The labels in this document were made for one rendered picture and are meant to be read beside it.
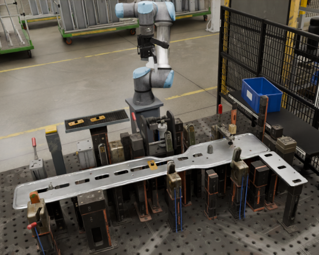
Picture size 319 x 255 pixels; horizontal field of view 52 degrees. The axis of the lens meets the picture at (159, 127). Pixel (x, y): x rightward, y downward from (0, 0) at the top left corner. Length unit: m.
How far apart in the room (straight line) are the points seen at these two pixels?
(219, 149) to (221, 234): 0.46
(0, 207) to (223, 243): 1.32
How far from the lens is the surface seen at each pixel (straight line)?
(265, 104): 2.11
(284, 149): 1.92
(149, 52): 1.76
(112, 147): 1.82
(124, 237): 1.84
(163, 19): 2.16
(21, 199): 1.76
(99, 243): 1.79
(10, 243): 2.01
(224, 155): 1.87
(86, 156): 1.81
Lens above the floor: 2.05
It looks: 29 degrees down
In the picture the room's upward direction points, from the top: 3 degrees counter-clockwise
